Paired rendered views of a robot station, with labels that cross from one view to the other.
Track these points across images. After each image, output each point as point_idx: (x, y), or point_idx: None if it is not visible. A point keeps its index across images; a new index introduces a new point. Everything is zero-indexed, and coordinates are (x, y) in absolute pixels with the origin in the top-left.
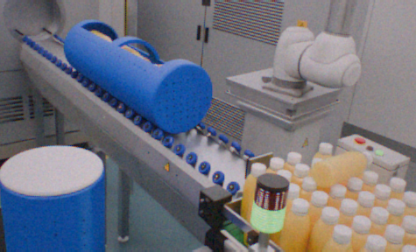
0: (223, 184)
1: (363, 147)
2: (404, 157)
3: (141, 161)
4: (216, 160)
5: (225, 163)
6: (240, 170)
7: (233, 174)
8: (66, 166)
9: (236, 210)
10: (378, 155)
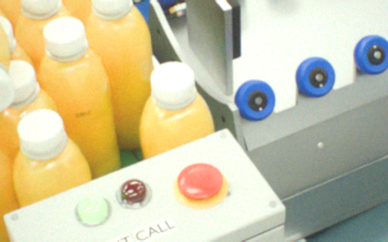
0: (241, 12)
1: (155, 181)
2: None
3: None
4: (379, 14)
5: (364, 29)
6: (323, 54)
7: (296, 37)
8: None
9: (152, 41)
10: (80, 201)
